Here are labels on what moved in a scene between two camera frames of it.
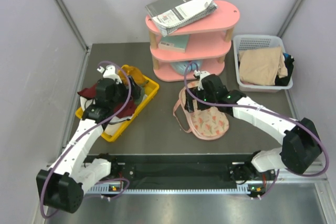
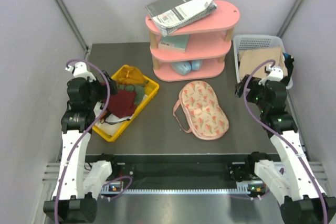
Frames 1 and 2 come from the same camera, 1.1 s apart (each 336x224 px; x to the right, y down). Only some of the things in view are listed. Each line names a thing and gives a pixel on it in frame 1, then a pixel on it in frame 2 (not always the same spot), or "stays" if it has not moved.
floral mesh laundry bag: [208, 124] stays
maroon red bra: [129, 107] stays
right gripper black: [189, 106] to [253, 85]
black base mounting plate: [178, 170] stays
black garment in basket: [289, 61] stays
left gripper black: [136, 91] to [103, 88]
